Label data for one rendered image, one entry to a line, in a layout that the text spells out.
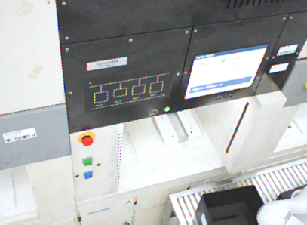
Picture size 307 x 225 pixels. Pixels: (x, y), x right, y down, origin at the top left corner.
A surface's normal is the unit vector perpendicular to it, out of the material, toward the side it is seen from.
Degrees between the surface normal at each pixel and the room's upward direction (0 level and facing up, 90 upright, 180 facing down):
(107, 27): 90
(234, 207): 0
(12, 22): 90
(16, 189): 0
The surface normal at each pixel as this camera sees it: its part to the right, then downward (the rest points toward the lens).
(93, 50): 0.33, 0.74
